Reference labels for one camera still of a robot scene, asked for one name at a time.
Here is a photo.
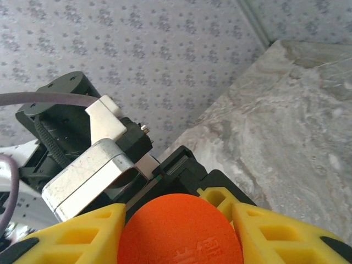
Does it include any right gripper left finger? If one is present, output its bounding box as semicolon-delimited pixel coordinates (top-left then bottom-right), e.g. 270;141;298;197
0;203;127;264

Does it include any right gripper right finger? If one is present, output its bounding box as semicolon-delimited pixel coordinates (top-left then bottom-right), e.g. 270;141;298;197
232;203;352;264

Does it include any orange bottle cap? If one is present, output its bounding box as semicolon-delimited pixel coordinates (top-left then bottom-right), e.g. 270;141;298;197
117;192;244;264

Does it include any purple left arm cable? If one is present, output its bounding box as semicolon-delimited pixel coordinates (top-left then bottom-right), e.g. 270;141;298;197
0;92;101;239

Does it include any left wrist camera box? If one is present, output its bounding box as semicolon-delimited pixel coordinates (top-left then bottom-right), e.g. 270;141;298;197
41;95;161;222

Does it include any aluminium corner post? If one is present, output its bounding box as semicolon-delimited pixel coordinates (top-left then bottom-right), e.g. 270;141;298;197
238;0;273;47

